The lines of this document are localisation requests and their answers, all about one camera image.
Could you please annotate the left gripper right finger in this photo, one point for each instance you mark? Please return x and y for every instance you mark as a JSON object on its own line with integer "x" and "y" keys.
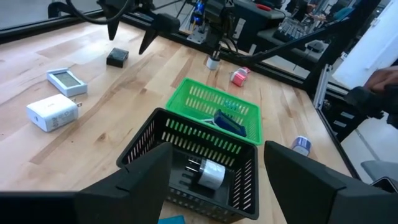
{"x": 311, "y": 199}

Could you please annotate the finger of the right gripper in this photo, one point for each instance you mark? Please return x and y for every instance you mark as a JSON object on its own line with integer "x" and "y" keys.
{"x": 112, "y": 29}
{"x": 166, "y": 24}

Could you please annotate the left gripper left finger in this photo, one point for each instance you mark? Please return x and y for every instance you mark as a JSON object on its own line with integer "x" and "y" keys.
{"x": 93, "y": 205}

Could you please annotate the small black box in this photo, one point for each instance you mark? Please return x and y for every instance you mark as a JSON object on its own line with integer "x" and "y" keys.
{"x": 117, "y": 57}

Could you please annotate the purple white wall charger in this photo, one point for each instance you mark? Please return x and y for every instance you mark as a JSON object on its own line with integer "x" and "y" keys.
{"x": 301, "y": 145}

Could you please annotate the purple white block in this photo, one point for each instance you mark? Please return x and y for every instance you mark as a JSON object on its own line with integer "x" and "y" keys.
{"x": 66, "y": 82}

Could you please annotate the pink white wall charger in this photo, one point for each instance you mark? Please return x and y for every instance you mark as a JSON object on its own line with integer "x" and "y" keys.
{"x": 238, "y": 77}
{"x": 246, "y": 69}

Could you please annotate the large white wall charger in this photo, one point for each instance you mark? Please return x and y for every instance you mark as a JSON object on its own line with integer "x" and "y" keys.
{"x": 53, "y": 112}

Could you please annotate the white cube USB charger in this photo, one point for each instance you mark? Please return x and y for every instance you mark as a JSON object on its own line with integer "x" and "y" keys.
{"x": 211, "y": 174}

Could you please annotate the dark blue white-edged device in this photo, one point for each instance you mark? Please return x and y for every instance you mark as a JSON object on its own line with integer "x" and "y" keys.
{"x": 230, "y": 124}

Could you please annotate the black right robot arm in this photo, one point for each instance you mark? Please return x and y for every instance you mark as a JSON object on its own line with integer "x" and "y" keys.
{"x": 217, "y": 18}

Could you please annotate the white round black-top adapter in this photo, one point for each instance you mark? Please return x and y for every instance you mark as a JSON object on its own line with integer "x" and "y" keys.
{"x": 213, "y": 63}

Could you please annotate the green plastic basket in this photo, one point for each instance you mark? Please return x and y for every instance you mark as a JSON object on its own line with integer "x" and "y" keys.
{"x": 180, "y": 93}

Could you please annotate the black plastic basket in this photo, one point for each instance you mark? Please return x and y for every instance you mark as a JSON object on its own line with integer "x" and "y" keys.
{"x": 227, "y": 194}

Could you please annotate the black side desk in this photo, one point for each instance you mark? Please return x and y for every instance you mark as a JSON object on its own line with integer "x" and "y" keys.
{"x": 264, "y": 34}

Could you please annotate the silver aluminium extrusion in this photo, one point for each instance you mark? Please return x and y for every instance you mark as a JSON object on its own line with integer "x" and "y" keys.
{"x": 320, "y": 87}

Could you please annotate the black backlit keyboard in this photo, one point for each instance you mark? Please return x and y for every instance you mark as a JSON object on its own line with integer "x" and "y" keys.
{"x": 290, "y": 29}

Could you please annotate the person's hand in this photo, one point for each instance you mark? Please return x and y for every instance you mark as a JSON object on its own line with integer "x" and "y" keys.
{"x": 382, "y": 79}

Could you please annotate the black computer mouse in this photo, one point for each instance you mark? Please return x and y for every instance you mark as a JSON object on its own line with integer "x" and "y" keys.
{"x": 315, "y": 46}

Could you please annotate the black aluminium rig frame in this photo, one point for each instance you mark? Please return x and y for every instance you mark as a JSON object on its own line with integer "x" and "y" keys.
{"x": 18, "y": 31}

